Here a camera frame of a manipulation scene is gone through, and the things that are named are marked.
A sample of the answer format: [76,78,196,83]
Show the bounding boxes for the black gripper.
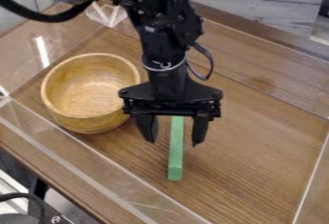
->
[116,62,224,148]

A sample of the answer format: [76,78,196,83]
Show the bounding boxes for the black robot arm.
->
[0,0,223,145]

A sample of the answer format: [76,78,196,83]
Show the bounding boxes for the green wooden block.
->
[167,116,183,181]

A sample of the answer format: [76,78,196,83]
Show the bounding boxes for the brown wooden bowl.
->
[41,53,141,134]

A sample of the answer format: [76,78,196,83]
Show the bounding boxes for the clear acrylic tray walls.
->
[0,11,329,224]

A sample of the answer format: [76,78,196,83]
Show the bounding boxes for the black cable loop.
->
[183,41,213,82]

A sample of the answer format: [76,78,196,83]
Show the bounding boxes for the clear acrylic corner bracket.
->
[85,2,127,28]

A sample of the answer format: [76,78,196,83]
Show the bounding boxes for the black table leg bracket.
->
[28,178,73,224]

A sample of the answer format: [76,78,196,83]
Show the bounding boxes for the black floor cable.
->
[0,193,45,224]

